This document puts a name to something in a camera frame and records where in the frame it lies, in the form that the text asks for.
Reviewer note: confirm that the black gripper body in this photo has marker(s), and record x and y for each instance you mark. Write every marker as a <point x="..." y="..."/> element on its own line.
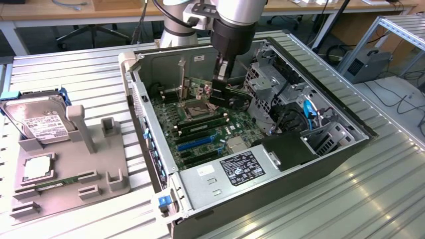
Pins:
<point x="232" y="37"/>

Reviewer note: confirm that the graphics card with fan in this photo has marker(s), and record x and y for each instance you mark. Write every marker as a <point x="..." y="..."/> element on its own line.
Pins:
<point x="197" y="85"/>

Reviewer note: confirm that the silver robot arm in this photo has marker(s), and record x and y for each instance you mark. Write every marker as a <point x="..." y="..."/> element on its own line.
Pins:
<point x="178" y="32"/>

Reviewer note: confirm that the CPU socket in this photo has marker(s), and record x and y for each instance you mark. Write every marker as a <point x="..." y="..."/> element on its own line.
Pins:
<point x="196" y="110"/>

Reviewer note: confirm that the silver metal disk bay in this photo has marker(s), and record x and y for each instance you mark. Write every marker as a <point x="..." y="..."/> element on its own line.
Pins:
<point x="264" y="83"/>

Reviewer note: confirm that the thin metal locking lever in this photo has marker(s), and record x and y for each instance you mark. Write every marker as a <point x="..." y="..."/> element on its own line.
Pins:
<point x="176" y="90"/>

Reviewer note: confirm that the green RAM stick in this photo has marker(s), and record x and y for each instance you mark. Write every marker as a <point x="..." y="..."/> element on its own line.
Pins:
<point x="49" y="186"/>
<point x="202" y="128"/>

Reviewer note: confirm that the green motherboard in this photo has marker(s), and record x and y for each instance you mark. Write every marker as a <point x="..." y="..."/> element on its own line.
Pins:
<point x="244" y="130"/>

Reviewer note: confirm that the wooden top desk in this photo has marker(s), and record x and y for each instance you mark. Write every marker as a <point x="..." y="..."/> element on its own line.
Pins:
<point x="281" y="7"/>

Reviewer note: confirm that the black office chair base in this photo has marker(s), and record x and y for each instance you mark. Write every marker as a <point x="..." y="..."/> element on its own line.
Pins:
<point x="296" y="18"/>
<point x="94" y="28"/>

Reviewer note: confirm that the silver chipset heatsink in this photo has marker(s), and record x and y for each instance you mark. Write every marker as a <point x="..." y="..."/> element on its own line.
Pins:
<point x="236" y="145"/>

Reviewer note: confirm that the blue expansion slot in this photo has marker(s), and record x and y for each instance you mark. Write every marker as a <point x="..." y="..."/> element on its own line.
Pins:
<point x="193" y="145"/>

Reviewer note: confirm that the long black expansion slot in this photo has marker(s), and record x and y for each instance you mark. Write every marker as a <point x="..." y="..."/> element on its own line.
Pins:
<point x="202" y="159"/>

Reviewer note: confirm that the white boxes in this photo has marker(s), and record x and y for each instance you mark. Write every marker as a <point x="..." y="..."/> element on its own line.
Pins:
<point x="319" y="2"/>

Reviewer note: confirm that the black slanted pole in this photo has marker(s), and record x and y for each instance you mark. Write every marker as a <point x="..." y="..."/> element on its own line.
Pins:
<point x="331" y="23"/>

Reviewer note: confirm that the brown cardboard box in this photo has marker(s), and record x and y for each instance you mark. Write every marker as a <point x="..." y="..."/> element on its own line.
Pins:
<point x="112" y="5"/>

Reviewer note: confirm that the perforated metal disk bay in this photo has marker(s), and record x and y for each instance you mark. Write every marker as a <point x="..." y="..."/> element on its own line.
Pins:
<point x="326" y="144"/>

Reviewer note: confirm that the silver power supply unit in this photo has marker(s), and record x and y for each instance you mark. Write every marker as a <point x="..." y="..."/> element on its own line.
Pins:
<point x="205" y="189"/>

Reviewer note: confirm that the black open PC case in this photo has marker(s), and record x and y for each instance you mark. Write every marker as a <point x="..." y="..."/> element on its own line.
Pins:
<point x="272" y="196"/>

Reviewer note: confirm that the blue case latch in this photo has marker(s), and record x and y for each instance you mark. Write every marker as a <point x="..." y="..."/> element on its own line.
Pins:
<point x="164" y="202"/>

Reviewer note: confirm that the grey parts rack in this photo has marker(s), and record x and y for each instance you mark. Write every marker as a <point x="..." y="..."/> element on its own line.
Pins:
<point x="65" y="164"/>

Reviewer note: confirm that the silver hard disk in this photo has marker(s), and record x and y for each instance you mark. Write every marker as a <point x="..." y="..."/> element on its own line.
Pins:
<point x="40" y="117"/>

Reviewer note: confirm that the silver CPU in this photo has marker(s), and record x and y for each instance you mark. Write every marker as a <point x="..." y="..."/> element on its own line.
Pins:
<point x="37" y="168"/>

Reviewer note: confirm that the blue disk carrier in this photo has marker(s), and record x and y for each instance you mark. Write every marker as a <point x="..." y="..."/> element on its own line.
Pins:
<point x="8" y="95"/>

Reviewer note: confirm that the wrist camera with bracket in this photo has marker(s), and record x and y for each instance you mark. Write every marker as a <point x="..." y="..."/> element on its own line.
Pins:
<point x="198" y="20"/>

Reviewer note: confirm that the black plastic duct box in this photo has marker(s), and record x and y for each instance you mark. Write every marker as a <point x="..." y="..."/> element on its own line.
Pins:
<point x="285" y="152"/>

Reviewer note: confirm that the aluminium profile frame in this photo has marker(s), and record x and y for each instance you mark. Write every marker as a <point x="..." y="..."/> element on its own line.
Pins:
<point x="401" y="31"/>

